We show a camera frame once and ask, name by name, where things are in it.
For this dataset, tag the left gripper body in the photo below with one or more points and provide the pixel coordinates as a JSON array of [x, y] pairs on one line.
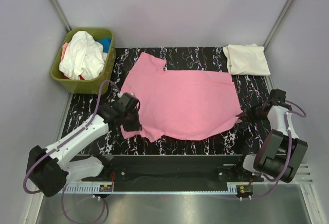
[[132, 116]]

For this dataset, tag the blue garment in basket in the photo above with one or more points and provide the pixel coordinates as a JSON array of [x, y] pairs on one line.
[[105, 42]]

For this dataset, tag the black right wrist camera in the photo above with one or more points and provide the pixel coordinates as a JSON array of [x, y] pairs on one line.
[[277, 97]]

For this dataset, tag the aluminium corner post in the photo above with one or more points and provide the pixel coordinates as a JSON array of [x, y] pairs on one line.
[[276, 26], [60, 14]]

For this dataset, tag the olive green plastic basket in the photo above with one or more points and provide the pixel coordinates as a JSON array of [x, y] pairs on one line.
[[86, 86]]

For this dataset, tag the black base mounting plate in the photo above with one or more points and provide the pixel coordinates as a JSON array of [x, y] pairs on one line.
[[175, 173]]

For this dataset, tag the white shirt in basket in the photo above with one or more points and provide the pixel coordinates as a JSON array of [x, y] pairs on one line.
[[82, 56]]

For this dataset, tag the right aluminium corner post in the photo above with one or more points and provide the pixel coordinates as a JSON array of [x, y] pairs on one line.
[[276, 26]]

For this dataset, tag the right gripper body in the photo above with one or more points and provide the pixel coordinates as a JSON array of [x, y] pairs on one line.
[[255, 113]]

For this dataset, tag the pink t-shirt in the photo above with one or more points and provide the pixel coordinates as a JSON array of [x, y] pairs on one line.
[[182, 104]]

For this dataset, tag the folded cream t-shirt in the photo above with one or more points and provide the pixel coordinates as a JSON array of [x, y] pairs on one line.
[[246, 60]]

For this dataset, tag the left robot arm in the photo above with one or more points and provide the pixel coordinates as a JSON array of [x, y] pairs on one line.
[[50, 169]]

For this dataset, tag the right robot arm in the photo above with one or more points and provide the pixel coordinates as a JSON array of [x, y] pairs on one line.
[[282, 152]]

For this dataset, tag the left aluminium corner post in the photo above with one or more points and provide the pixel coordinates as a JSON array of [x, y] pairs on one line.
[[60, 14]]

